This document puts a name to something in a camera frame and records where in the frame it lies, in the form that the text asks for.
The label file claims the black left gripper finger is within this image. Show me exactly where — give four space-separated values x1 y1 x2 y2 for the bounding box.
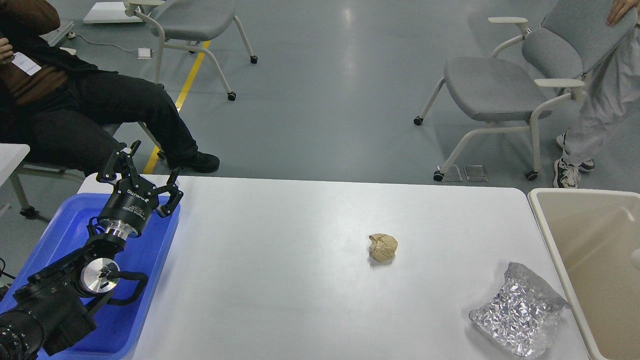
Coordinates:
148 167 184 218
96 140 142 187

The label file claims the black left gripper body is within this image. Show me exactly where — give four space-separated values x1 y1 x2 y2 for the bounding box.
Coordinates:
97 176 159 238

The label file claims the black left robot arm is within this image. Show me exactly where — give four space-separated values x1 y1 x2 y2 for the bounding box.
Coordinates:
1 141 183 360

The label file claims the seated person in brown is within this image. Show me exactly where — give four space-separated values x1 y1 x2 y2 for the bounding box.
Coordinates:
0 0 220 175

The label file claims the white side table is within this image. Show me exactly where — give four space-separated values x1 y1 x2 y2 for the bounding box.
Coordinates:
0 143 30 186

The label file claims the blue plastic tray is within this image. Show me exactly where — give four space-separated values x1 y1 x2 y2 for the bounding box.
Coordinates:
0 193 181 359

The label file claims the white floor socket box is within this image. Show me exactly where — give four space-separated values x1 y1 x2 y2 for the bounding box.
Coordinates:
137 47 153 60

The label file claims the grey chair left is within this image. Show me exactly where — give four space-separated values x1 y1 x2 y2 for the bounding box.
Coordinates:
123 0 258 101

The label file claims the grey chair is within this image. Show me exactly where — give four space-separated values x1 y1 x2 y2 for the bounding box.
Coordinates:
123 0 258 101
414 0 638 182

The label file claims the crumpled brown paper ball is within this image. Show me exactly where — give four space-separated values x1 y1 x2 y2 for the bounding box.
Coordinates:
368 233 398 264

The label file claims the crumpled aluminium foil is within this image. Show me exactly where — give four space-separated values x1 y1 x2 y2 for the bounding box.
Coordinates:
468 262 572 360

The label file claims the grey chair right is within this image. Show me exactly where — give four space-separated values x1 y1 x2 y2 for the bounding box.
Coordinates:
414 0 638 182

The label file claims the beige plastic bin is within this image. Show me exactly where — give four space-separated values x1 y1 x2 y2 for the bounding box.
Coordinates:
528 188 640 360

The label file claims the person in light trousers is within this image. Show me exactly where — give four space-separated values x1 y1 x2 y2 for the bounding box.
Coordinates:
552 23 640 189

